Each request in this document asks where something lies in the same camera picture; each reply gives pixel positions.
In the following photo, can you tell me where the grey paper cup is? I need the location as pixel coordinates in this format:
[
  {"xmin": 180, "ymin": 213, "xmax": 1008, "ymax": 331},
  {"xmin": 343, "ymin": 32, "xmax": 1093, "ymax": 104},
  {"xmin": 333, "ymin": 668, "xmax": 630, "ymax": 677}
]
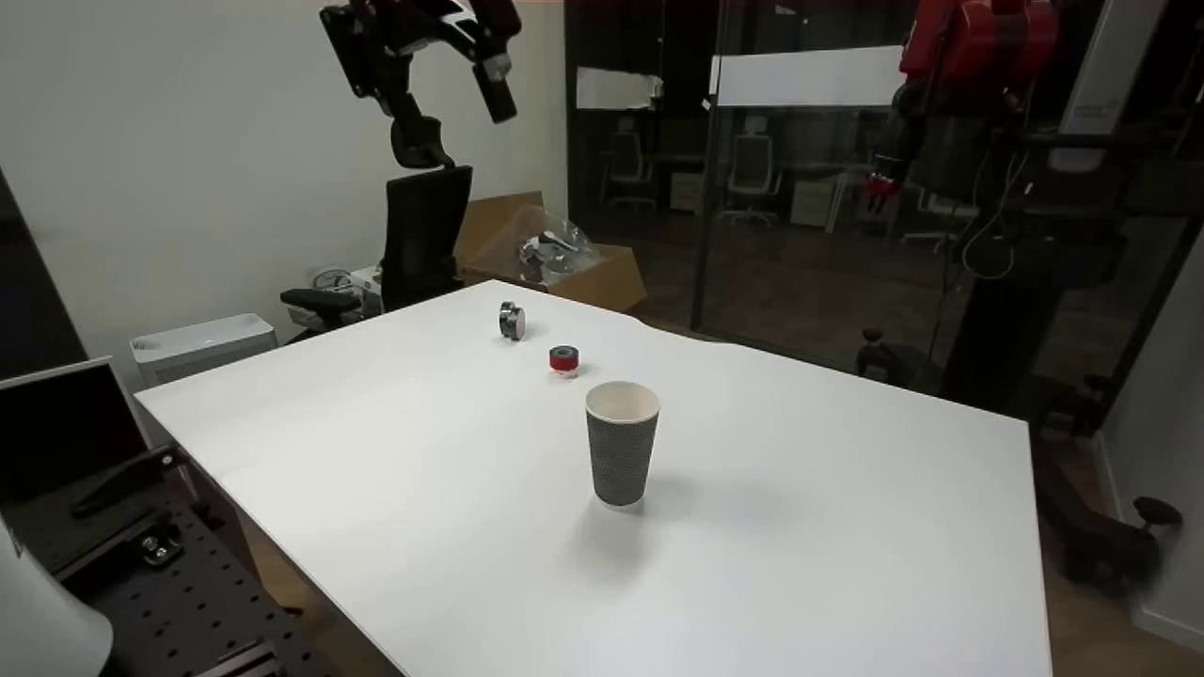
[{"xmin": 584, "ymin": 381, "xmax": 663, "ymax": 509}]

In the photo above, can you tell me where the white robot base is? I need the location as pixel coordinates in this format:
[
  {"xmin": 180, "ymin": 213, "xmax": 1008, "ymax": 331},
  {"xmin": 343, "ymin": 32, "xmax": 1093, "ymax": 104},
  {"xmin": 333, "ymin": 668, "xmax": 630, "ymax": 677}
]
[{"xmin": 0, "ymin": 524, "xmax": 113, "ymax": 677}]

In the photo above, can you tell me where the small red cylinder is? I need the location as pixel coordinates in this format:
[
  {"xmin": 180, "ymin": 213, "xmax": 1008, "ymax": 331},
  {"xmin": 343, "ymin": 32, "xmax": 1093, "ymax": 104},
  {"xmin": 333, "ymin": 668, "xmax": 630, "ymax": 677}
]
[{"xmin": 551, "ymin": 346, "xmax": 581, "ymax": 378}]

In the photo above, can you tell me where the small black silver object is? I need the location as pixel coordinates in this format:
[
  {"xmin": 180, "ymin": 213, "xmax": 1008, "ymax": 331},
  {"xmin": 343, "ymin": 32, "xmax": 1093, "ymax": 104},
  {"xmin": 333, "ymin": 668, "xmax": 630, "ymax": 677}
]
[{"xmin": 501, "ymin": 300, "xmax": 526, "ymax": 341}]

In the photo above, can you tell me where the crumpled clear plastic bag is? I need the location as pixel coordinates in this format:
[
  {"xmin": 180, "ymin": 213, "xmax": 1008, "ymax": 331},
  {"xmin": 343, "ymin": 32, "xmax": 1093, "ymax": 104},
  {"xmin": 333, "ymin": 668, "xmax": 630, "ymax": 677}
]
[{"xmin": 516, "ymin": 221, "xmax": 600, "ymax": 286}]

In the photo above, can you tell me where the brown cardboard box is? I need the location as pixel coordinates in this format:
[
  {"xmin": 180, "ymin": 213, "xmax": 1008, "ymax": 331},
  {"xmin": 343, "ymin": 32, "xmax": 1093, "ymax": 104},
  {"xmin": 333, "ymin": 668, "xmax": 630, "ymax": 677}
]
[{"xmin": 456, "ymin": 192, "xmax": 647, "ymax": 311}]

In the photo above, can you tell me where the black office chair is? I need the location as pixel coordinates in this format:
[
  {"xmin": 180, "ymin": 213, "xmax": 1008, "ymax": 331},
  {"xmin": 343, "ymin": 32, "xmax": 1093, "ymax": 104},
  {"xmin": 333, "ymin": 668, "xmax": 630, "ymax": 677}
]
[{"xmin": 279, "ymin": 266, "xmax": 382, "ymax": 331}]

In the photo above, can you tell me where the red black humanoid robot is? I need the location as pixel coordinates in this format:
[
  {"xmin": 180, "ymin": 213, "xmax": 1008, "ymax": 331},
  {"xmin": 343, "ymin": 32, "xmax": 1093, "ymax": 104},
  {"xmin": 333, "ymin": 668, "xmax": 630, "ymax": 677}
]
[{"xmin": 320, "ymin": 0, "xmax": 524, "ymax": 309}]

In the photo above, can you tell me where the white box on floor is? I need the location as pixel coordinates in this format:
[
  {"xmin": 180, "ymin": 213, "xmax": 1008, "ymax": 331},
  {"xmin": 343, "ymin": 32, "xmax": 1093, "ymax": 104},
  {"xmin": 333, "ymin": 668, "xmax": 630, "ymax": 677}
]
[{"xmin": 129, "ymin": 311, "xmax": 274, "ymax": 385}]

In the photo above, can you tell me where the black clamp on breadboard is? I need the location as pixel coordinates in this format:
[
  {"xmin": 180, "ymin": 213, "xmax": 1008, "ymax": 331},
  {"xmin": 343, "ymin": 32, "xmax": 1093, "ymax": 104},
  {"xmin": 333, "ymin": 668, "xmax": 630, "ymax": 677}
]
[{"xmin": 71, "ymin": 450, "xmax": 179, "ymax": 519}]

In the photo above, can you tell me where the black optical breadboard plate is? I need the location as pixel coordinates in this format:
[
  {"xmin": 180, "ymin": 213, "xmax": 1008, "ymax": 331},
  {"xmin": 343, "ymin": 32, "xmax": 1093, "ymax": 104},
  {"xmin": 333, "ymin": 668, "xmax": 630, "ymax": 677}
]
[{"xmin": 6, "ymin": 450, "xmax": 334, "ymax": 677}]

